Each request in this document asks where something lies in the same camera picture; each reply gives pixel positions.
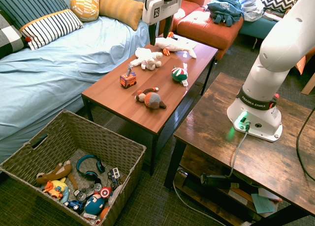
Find red white toy bus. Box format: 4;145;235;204
82;212;102;226

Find pale blue cloth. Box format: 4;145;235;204
238;0;266;22

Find brown plush animal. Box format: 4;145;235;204
35;160;79;190

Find black cable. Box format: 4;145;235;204
296;105;315;182

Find blue clothing pile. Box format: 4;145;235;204
207;0;243;27

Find white navy striped pillow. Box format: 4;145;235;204
19;9;84;51

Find crocheted brown orange bird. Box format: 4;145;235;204
134;87;167;110

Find orange ball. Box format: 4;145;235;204
99;206;111;221

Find light blue covered bed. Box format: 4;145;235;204
0;0;151;162

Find white blue toy jeep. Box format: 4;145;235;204
107;167;121;189

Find orange toy fire truck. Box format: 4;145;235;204
120;64;138;89

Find blue toy car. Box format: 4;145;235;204
63;199;86;214

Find gray robot base cable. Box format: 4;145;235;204
226;127;250;179

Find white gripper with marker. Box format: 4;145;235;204
142;0;183;46

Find woven wicker basket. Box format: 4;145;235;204
0;109;147;226

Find gray game controller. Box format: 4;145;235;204
73;183;103;202

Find white plush goose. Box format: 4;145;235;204
154;32;197;59

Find dark blue striped pillow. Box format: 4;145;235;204
0;0;71;30

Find black power brick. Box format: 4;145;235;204
199;173;233;190

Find orange toy robot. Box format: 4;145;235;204
42;180;63;199

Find blue egg-shaped hero figure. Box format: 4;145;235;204
84;194;105;216

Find rustic brown wood table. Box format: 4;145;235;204
163;72;315;226

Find red blue star shield toy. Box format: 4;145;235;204
99;186;113;199

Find blue black headphones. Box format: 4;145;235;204
75;154;106;181

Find yellow white patterned pillow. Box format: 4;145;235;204
70;0;101;23

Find teal bench sofa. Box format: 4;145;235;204
238;14;288;52

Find yellow plush toy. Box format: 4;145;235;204
40;178;71;204

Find white floor cable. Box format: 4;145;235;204
172;169;223;226

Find light wooden furniture piece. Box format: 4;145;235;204
301;72;315;96

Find orange armchair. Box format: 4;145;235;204
158;0;209;36

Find teal paper sheet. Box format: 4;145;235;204
251;193;276;214

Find mustard rectangular pillow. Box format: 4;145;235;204
98;0;145;32

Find reddish wood coffee table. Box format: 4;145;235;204
81;32;220;176

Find orange ottoman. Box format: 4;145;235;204
176;6;244;62

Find green red plush ball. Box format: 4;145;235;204
171;63;189;87

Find black white checked pillow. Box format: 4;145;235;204
0;13;29;59

